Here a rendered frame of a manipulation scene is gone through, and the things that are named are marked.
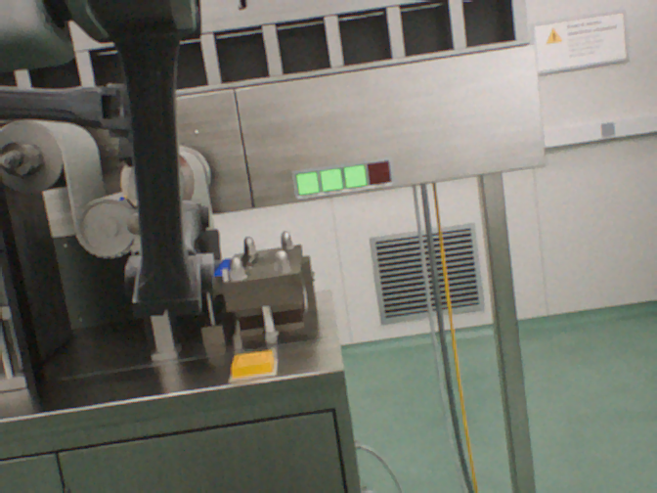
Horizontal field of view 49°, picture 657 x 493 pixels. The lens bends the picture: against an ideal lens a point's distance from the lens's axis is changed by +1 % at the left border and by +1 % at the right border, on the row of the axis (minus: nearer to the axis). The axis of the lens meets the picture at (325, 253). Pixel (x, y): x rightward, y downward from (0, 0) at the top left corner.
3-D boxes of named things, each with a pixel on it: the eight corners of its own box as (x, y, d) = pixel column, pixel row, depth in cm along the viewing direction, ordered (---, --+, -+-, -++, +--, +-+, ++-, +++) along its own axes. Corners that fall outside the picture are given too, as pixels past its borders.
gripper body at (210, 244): (222, 261, 143) (215, 248, 136) (171, 268, 143) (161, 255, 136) (220, 232, 145) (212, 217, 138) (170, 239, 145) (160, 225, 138)
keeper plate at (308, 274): (308, 309, 164) (301, 263, 162) (308, 300, 173) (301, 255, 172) (319, 308, 164) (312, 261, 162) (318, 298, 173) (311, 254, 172)
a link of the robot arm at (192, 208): (213, 259, 90) (123, 263, 88) (214, 302, 91) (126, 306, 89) (211, 196, 131) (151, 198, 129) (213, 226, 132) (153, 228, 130)
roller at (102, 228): (82, 260, 147) (70, 202, 146) (115, 243, 173) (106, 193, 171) (140, 251, 147) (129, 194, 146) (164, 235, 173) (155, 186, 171)
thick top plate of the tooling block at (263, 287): (227, 312, 146) (222, 283, 145) (243, 275, 186) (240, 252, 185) (304, 300, 146) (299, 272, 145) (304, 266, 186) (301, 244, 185)
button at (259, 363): (233, 380, 125) (230, 367, 124) (237, 367, 132) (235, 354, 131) (272, 374, 125) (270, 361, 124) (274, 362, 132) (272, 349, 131)
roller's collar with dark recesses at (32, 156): (2, 177, 139) (-6, 145, 138) (15, 176, 145) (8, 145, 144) (35, 173, 139) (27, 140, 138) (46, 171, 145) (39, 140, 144)
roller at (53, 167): (0, 198, 146) (-16, 128, 144) (45, 189, 171) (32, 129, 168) (68, 188, 146) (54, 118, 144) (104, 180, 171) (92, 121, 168)
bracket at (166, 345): (152, 362, 144) (123, 212, 139) (158, 352, 150) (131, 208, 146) (176, 358, 144) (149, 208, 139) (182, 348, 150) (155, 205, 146)
